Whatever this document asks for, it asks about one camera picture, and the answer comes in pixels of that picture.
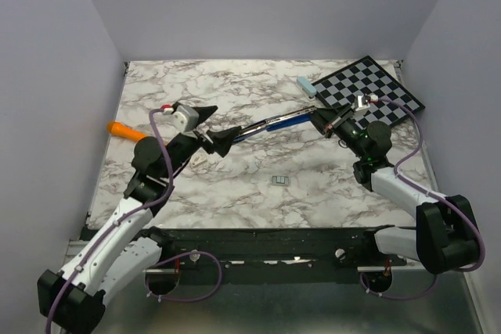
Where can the aluminium rail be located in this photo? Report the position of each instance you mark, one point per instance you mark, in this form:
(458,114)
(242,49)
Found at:
(347,247)

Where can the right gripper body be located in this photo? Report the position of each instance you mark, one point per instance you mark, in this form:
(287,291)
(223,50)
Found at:
(342,124)

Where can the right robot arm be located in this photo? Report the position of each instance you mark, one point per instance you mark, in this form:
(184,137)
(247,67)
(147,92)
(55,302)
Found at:
(430,224)

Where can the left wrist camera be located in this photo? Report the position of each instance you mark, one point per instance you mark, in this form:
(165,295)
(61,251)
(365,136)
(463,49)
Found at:
(182,117)

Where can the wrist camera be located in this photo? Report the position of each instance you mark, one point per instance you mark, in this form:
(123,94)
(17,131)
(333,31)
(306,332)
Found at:
(363,103)
(182,117)

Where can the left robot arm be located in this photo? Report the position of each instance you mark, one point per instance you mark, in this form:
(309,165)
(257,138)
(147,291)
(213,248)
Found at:
(75,297)

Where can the silver staple strips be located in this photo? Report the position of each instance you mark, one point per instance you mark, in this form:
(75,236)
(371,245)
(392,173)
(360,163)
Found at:
(279,180)

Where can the orange marker pen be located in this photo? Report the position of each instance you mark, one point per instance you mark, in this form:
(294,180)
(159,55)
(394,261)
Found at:
(120,130)

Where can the white staple box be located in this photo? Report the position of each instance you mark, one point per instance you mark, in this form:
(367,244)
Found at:
(198,159)

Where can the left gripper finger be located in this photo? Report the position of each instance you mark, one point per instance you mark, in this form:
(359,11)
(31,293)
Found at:
(222,140)
(203,113)

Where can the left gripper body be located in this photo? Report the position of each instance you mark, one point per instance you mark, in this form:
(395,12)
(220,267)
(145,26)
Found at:
(182,149)

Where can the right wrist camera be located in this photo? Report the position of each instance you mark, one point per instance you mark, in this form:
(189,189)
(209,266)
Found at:
(363,103)

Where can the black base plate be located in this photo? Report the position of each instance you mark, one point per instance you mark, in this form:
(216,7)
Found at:
(201,268)

